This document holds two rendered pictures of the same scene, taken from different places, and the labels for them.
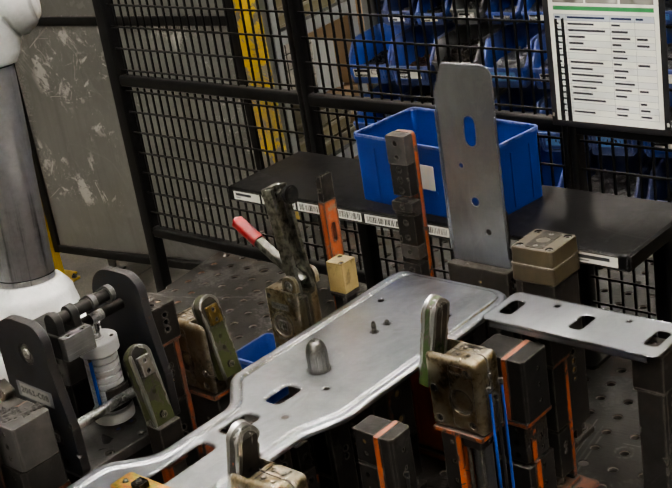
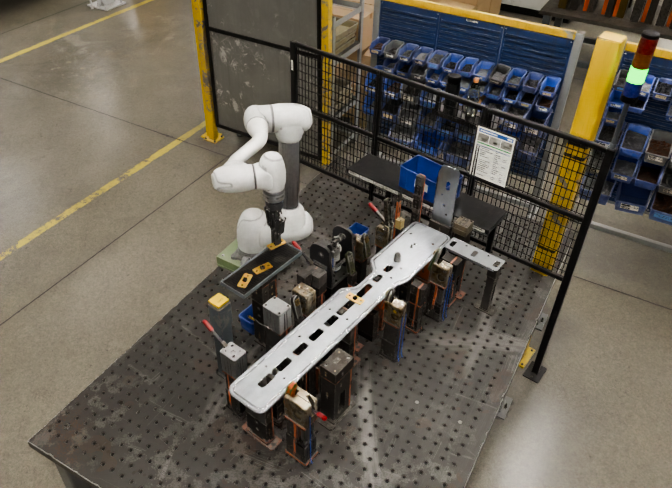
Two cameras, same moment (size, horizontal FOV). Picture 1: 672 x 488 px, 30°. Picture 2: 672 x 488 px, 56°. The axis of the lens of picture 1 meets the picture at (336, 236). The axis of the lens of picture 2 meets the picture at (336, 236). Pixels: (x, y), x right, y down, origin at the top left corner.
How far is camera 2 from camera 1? 1.46 m
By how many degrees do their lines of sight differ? 18
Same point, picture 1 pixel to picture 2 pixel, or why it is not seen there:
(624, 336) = (487, 261)
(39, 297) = (295, 214)
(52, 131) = (224, 78)
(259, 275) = (340, 186)
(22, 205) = (295, 185)
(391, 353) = (418, 257)
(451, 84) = (445, 171)
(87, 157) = (239, 93)
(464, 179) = (442, 198)
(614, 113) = (489, 177)
